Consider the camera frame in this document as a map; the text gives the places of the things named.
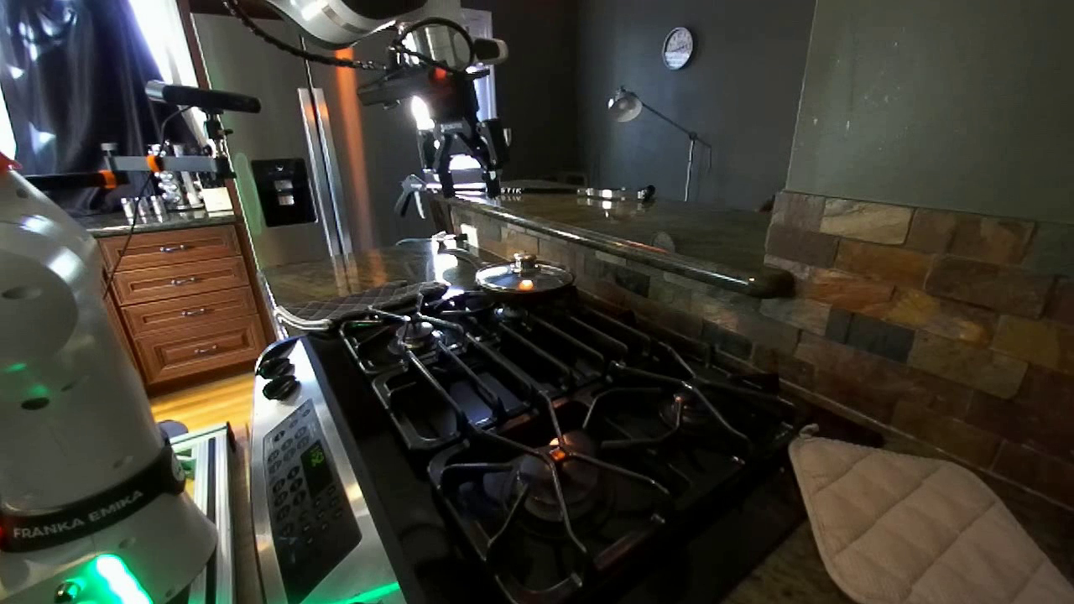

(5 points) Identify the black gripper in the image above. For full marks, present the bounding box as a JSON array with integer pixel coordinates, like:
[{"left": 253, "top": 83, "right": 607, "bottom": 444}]
[{"left": 421, "top": 62, "right": 513, "bottom": 202}]

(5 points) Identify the glass lid with steel knob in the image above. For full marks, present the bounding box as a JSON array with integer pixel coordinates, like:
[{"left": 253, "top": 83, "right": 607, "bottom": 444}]
[{"left": 475, "top": 253, "right": 578, "bottom": 298}]

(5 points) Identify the dark frying pan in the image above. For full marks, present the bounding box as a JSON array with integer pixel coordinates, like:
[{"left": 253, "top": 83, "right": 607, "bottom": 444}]
[{"left": 475, "top": 280, "right": 582, "bottom": 316}]

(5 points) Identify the stainless steel refrigerator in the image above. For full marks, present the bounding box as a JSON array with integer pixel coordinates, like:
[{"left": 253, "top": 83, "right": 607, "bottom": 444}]
[{"left": 187, "top": 9, "right": 465, "bottom": 270}]

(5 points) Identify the silver desk lamp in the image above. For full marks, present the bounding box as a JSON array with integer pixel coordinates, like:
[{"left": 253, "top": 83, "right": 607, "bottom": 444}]
[{"left": 603, "top": 83, "right": 716, "bottom": 209}]

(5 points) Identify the black stove knob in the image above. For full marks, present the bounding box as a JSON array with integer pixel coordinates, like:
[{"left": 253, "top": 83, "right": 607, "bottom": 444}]
[
  {"left": 258, "top": 374, "right": 301, "bottom": 407},
  {"left": 253, "top": 335, "right": 301, "bottom": 379}
]

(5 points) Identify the black gas stove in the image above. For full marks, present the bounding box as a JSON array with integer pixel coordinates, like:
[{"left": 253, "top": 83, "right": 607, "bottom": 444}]
[{"left": 245, "top": 280, "right": 814, "bottom": 604}]

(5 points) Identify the wooden drawer cabinet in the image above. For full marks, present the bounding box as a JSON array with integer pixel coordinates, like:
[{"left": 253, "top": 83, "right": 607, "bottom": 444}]
[{"left": 95, "top": 215, "right": 278, "bottom": 392}]

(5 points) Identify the white quilted pot holder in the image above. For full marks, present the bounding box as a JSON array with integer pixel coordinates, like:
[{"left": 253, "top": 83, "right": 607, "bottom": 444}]
[{"left": 787, "top": 431, "right": 1074, "bottom": 604}]

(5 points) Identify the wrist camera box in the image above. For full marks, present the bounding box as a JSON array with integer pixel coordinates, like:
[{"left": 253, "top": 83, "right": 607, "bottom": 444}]
[{"left": 352, "top": 44, "right": 443, "bottom": 111}]

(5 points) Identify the dark wall switch plate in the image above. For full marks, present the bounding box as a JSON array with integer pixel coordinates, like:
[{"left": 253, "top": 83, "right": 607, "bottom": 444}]
[{"left": 250, "top": 159, "right": 316, "bottom": 233}]

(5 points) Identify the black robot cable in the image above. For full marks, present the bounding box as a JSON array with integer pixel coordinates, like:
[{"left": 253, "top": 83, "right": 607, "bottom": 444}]
[{"left": 218, "top": 0, "right": 364, "bottom": 73}]

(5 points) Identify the round wall clock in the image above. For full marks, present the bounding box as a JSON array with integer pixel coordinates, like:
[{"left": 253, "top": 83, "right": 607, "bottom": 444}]
[{"left": 660, "top": 25, "right": 699, "bottom": 73}]

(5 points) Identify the black stereo camera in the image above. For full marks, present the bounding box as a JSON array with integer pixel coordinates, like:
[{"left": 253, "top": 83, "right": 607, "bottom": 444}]
[{"left": 141, "top": 77, "right": 265, "bottom": 117}]

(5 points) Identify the camera mount arm with orange clamp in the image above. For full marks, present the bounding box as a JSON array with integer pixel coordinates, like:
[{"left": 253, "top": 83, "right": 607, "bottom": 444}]
[{"left": 95, "top": 106, "right": 239, "bottom": 221}]

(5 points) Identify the metal mounting frame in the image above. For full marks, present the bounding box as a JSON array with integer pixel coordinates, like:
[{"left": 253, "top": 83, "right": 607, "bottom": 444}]
[{"left": 165, "top": 421, "right": 245, "bottom": 604}]

